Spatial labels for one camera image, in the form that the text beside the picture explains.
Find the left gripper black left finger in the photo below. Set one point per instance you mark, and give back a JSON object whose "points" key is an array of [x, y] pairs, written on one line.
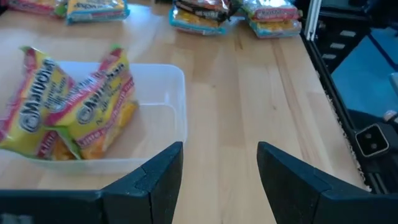
{"points": [[149, 193]]}

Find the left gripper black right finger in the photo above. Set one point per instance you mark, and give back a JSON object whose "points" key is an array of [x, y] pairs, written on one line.
{"points": [[295, 193]]}

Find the lime chili shrimp ramen pack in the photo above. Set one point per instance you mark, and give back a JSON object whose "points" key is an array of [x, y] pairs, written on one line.
{"points": [[99, 109], [34, 102], [34, 5], [273, 11]]}

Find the clear plastic container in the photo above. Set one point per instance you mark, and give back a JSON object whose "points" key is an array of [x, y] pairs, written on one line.
{"points": [[155, 93]]}

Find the yellow blue-edged ramen pack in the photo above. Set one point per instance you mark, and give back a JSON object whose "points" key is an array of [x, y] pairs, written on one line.
{"points": [[96, 11], [276, 29], [196, 26]]}

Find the black fire noodle pack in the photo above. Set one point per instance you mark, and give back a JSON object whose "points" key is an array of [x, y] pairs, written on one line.
{"points": [[205, 11]]}

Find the black camera box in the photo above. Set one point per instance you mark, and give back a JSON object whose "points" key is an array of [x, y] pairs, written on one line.
{"points": [[371, 140]]}

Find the black metal table frame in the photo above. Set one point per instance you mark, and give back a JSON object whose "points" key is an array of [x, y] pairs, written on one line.
{"points": [[331, 93]]}

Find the silver metal bracket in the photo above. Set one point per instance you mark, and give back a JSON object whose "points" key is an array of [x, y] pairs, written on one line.
{"points": [[312, 18]]}

